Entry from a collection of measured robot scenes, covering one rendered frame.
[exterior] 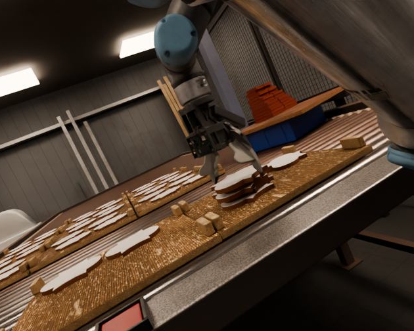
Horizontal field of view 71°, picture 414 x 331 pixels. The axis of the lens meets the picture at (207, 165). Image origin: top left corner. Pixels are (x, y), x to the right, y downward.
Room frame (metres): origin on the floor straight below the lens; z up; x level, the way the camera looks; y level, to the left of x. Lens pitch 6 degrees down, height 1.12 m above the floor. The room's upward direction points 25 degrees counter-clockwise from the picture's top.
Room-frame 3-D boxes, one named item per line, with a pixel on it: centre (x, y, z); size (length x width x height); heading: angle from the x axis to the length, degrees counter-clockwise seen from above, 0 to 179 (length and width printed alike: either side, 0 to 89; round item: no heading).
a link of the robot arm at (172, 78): (0.66, -0.04, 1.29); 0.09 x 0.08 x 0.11; 0
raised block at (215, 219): (0.57, 0.03, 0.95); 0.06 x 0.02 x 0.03; 16
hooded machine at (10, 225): (4.78, 3.26, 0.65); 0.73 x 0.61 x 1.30; 111
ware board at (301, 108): (1.49, -0.47, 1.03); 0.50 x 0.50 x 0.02; 38
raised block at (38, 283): (0.70, 0.51, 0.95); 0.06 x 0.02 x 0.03; 17
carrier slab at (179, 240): (0.63, 0.28, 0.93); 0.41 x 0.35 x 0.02; 107
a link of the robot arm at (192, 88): (0.66, -0.04, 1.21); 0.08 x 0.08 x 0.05
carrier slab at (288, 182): (0.76, -0.12, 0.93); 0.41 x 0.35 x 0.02; 106
